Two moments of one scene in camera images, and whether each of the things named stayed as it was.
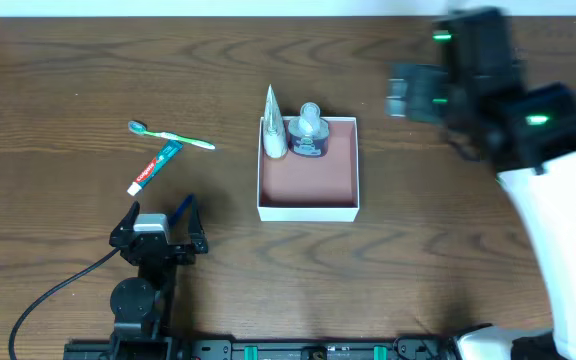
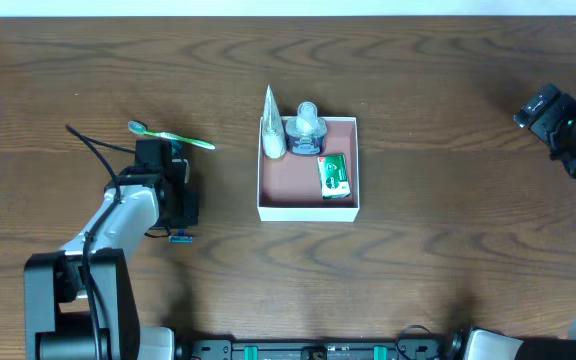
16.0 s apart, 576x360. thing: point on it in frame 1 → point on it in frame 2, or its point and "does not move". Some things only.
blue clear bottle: [308, 135] does not move
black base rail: [164, 347] does not move
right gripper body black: [413, 91] → [526, 118]
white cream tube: [274, 137] does not move
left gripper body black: [155, 251] → [188, 195]
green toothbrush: [140, 128] does not move
